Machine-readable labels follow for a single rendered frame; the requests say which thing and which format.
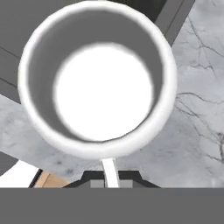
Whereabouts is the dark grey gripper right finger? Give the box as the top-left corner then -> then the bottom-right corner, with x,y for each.
115,170 -> 161,189

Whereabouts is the white mug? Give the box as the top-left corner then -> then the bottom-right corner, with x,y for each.
17,0 -> 179,189

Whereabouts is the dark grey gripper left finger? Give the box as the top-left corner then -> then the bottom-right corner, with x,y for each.
64,170 -> 107,189

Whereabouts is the white panel with black edge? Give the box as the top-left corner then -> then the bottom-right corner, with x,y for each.
0,159 -> 44,189

